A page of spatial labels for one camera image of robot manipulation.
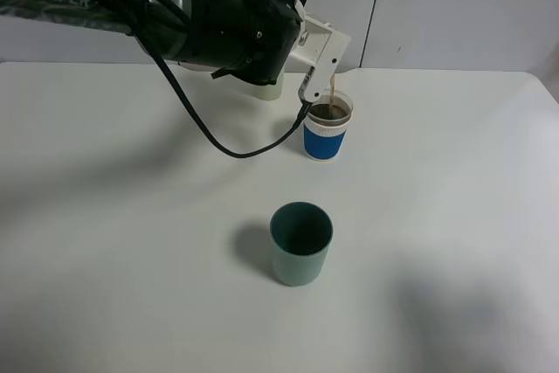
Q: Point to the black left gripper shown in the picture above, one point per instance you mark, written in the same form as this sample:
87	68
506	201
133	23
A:
272	30

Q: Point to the tea bottle with pink label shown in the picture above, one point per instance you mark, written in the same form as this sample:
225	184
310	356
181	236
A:
332	86

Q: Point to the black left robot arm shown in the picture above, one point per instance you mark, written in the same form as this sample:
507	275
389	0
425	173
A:
198	32

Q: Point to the light green tall cup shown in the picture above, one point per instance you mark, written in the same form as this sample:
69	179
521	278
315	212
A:
270	92

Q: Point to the glass cup with blue sleeve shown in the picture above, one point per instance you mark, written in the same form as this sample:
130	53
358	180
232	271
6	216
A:
326	124

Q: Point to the dark green cup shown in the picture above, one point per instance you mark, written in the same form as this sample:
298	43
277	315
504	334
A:
301	234

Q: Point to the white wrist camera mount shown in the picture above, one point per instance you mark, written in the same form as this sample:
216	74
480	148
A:
321	47

